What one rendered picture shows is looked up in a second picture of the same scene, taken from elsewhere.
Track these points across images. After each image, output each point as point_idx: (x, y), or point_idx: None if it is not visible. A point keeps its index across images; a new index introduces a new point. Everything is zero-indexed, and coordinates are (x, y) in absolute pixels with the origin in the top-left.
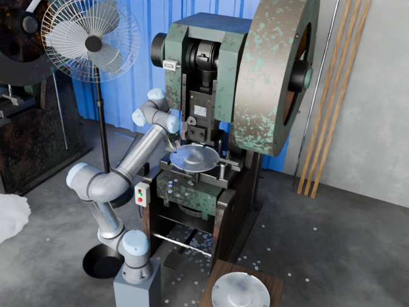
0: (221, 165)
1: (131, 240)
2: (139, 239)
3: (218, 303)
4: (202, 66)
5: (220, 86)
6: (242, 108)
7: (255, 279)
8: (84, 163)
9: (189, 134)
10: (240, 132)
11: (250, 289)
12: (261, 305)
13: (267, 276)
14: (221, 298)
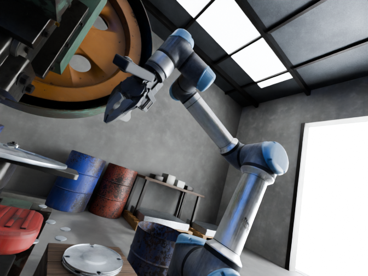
0: (19, 146)
1: (199, 238)
2: (190, 235)
3: (115, 267)
4: None
5: (87, 23)
6: None
7: (67, 252)
8: (269, 141)
9: (12, 82)
10: None
11: (81, 253)
12: (92, 247)
13: (49, 251)
14: (108, 266)
